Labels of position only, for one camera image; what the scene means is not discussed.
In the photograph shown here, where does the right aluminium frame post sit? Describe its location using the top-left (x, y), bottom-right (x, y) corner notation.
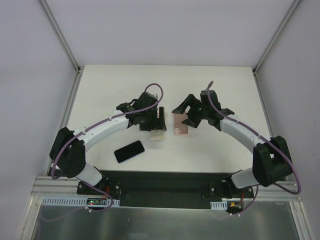
top-left (252, 0), bottom-right (303, 76)

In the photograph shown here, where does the beige phone with case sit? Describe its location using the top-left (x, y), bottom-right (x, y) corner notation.
top-left (149, 112), bottom-right (168, 142)

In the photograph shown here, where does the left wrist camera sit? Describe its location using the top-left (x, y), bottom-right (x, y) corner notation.
top-left (148, 93), bottom-right (159, 100)

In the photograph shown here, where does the white cable duct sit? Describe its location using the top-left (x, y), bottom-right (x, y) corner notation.
top-left (210, 200), bottom-right (228, 211)
top-left (42, 196), bottom-right (120, 208)

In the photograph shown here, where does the aluminium front rail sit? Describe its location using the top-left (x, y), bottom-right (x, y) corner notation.
top-left (31, 175), bottom-right (83, 196)

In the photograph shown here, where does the aluminium frame post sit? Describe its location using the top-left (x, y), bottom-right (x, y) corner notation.
top-left (37, 0), bottom-right (81, 73)
top-left (252, 0), bottom-right (303, 76)

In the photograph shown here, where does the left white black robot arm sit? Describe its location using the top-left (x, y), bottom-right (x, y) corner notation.
top-left (49, 91), bottom-right (160, 195)

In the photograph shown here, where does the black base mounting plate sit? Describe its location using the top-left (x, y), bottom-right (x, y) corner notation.
top-left (47, 167), bottom-right (258, 208)

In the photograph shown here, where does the pink phone case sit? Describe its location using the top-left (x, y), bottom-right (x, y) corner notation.
top-left (172, 113), bottom-right (189, 136)

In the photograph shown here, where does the blue smartphone black screen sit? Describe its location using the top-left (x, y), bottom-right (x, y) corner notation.
top-left (114, 140), bottom-right (145, 164)

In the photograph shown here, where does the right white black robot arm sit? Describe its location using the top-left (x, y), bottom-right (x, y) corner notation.
top-left (172, 90), bottom-right (293, 199)

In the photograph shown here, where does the left white cable duct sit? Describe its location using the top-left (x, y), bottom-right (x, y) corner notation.
top-left (42, 196), bottom-right (120, 208)

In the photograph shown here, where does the right white cable duct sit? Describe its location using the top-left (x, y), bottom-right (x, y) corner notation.
top-left (210, 200), bottom-right (228, 211)

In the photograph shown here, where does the left aluminium frame post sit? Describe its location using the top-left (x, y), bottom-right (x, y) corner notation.
top-left (37, 0), bottom-right (81, 73)

